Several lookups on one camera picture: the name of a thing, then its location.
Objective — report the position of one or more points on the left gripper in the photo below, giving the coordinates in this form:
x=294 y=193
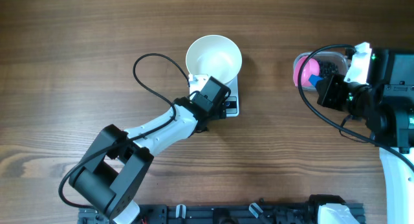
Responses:
x=217 y=116

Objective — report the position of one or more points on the white bowl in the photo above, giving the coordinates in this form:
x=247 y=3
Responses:
x=215 y=56

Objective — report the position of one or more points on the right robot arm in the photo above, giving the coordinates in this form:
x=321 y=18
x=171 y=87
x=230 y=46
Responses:
x=383 y=98

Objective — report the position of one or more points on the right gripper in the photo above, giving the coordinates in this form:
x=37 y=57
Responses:
x=327 y=89

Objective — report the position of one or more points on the pink scoop blue handle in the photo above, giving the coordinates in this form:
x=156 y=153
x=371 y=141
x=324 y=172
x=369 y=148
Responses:
x=312 y=67

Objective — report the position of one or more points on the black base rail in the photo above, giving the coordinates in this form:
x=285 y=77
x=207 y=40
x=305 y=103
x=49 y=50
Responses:
x=318 y=209

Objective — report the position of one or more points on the black beans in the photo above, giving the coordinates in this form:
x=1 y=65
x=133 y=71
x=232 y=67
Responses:
x=327 y=68

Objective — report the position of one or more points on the white digital kitchen scale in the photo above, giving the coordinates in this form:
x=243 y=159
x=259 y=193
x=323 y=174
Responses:
x=197 y=82

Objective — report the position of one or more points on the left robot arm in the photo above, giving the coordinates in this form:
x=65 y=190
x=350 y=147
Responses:
x=113 y=168

